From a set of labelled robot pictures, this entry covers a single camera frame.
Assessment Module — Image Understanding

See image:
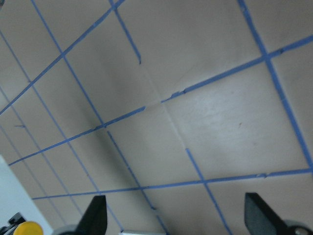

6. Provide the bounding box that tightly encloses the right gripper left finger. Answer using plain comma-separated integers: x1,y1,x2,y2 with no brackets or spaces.
77,195,107,235

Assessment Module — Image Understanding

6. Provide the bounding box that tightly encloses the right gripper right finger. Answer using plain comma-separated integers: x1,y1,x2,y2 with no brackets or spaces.
245,192,288,235

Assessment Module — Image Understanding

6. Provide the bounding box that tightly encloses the yellow push button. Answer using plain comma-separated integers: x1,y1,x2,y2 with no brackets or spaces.
0,212,44,235

